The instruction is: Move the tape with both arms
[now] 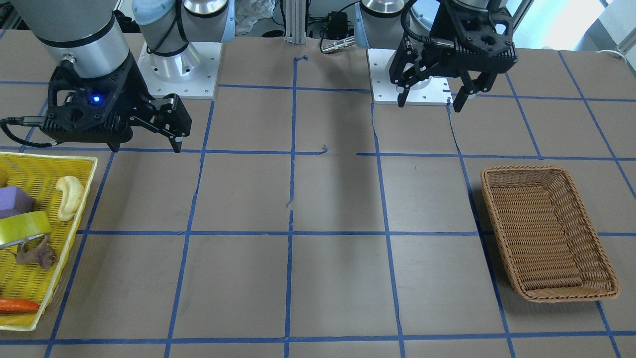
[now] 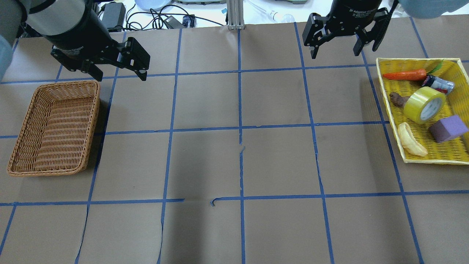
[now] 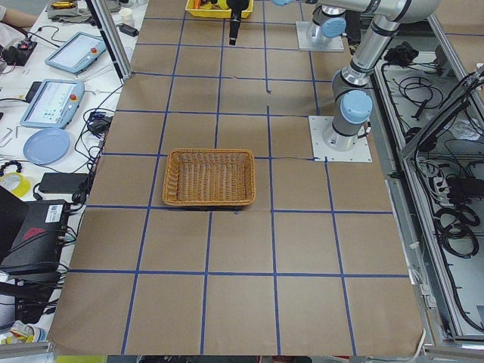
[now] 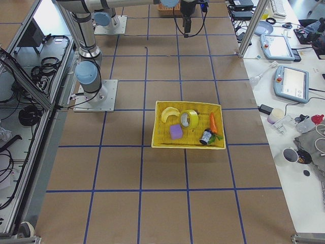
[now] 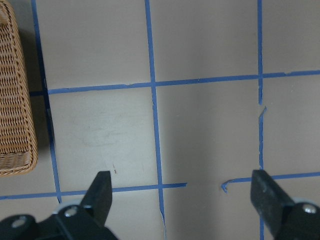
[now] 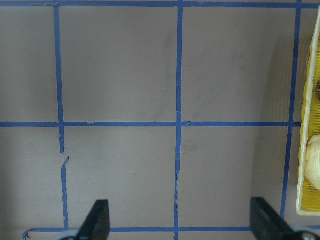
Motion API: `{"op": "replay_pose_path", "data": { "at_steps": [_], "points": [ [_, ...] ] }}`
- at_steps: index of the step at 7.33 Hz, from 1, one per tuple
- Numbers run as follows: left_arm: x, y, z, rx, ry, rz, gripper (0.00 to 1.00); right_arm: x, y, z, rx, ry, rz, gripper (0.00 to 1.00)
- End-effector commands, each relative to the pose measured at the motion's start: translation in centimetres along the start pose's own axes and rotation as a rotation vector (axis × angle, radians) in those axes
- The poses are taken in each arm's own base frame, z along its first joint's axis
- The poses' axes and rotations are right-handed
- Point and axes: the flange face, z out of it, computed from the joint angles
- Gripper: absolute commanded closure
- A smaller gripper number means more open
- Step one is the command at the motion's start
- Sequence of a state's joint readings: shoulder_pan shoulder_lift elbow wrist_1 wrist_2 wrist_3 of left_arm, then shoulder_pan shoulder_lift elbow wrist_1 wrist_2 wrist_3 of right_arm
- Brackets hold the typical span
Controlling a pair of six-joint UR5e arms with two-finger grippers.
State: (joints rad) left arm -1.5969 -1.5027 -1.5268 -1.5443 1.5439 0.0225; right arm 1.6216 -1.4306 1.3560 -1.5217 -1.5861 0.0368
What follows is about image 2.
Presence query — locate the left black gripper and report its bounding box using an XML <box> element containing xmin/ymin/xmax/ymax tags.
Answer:
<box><xmin>43</xmin><ymin>7</ymin><xmax>151</xmax><ymax>82</ymax></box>

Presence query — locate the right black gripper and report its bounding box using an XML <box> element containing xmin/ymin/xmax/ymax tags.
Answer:
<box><xmin>303</xmin><ymin>0</ymin><xmax>391</xmax><ymax>59</ymax></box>

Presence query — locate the yellow tape roll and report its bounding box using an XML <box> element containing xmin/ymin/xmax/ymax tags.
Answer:
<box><xmin>403</xmin><ymin>87</ymin><xmax>447</xmax><ymax>125</ymax></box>

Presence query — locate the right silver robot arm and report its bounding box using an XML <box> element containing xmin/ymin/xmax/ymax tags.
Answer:
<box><xmin>302</xmin><ymin>0</ymin><xmax>468</xmax><ymax>59</ymax></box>

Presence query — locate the black power adapter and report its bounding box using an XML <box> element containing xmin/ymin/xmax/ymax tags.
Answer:
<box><xmin>101</xmin><ymin>2</ymin><xmax>126</xmax><ymax>32</ymax></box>

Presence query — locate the orange toy carrot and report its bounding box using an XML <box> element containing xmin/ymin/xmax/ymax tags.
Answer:
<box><xmin>382</xmin><ymin>60</ymin><xmax>443</xmax><ymax>81</ymax></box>

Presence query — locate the brown toy figure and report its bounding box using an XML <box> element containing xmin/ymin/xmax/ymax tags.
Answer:
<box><xmin>389</xmin><ymin>92</ymin><xmax>411</xmax><ymax>109</ymax></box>

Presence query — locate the brown wicker basket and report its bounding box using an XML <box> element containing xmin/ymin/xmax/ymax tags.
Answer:
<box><xmin>7</xmin><ymin>80</ymin><xmax>101</xmax><ymax>177</ymax></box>

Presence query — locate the yellow plastic basket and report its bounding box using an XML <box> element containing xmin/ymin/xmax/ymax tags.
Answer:
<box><xmin>376</xmin><ymin>58</ymin><xmax>468</xmax><ymax>165</ymax></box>

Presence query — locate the small dark can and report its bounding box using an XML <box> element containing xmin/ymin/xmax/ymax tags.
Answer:
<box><xmin>421</xmin><ymin>75</ymin><xmax>455</xmax><ymax>95</ymax></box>

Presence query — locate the pale yellow toy banana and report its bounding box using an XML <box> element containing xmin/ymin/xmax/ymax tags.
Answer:
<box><xmin>397</xmin><ymin>122</ymin><xmax>428</xmax><ymax>157</ymax></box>

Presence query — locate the purple foam block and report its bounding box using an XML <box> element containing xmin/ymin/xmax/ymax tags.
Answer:
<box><xmin>429</xmin><ymin>115</ymin><xmax>468</xmax><ymax>143</ymax></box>

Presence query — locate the black cable bundle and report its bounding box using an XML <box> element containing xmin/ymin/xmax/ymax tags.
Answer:
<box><xmin>126</xmin><ymin>2</ymin><xmax>224</xmax><ymax>30</ymax></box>

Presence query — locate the aluminium frame post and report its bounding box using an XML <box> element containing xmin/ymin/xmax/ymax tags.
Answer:
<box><xmin>226</xmin><ymin>0</ymin><xmax>245</xmax><ymax>30</ymax></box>

